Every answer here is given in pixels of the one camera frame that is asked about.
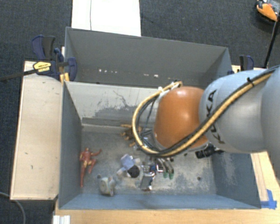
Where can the red and gold toy figure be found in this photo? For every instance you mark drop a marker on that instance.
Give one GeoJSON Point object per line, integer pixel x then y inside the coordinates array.
{"type": "Point", "coordinates": [87, 159]}

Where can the pale wood board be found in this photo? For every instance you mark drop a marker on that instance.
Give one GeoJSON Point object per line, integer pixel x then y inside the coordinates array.
{"type": "Point", "coordinates": [39, 138]}

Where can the black cylinder on white bracket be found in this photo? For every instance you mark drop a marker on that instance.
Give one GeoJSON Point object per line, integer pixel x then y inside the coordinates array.
{"type": "Point", "coordinates": [205, 153]}

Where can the beige toy animal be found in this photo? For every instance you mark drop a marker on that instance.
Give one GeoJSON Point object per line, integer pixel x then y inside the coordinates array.
{"type": "Point", "coordinates": [106, 185]}

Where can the grey metal bin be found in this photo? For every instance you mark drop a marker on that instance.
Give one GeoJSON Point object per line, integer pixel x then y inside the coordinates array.
{"type": "Point", "coordinates": [99, 142]}

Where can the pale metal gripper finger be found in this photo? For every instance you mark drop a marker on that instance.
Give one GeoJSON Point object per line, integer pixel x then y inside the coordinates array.
{"type": "Point", "coordinates": [144, 181]}
{"type": "Point", "coordinates": [150, 182]}

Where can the orange toy animal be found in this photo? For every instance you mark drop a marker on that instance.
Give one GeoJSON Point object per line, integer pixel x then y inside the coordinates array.
{"type": "Point", "coordinates": [128, 133]}

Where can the lilac and white toy figure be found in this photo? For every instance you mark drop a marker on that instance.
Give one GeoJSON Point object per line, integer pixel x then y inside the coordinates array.
{"type": "Point", "coordinates": [128, 163]}

